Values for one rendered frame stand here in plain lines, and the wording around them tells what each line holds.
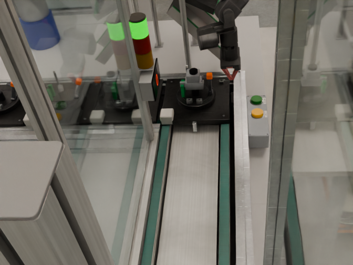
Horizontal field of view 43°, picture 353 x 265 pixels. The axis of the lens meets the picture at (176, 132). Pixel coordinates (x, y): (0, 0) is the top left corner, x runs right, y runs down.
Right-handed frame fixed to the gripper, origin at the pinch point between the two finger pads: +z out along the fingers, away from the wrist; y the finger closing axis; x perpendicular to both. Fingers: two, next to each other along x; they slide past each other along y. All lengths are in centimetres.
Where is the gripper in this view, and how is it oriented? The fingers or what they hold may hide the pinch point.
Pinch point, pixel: (231, 78)
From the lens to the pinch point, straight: 156.7
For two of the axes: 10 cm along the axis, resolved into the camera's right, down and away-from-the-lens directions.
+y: -0.7, 7.1, -7.0
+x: 9.9, -0.5, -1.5
